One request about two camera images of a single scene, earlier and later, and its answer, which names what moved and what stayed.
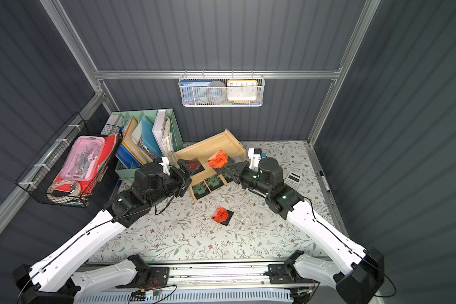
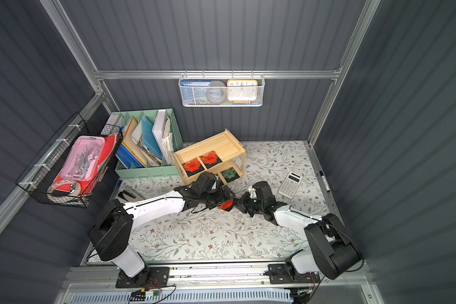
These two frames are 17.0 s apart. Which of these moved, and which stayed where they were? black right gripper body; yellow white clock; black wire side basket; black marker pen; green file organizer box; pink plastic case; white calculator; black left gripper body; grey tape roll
Moved: black right gripper body; black left gripper body
Stayed: yellow white clock; black wire side basket; black marker pen; pink plastic case; grey tape roll; green file organizer box; white calculator
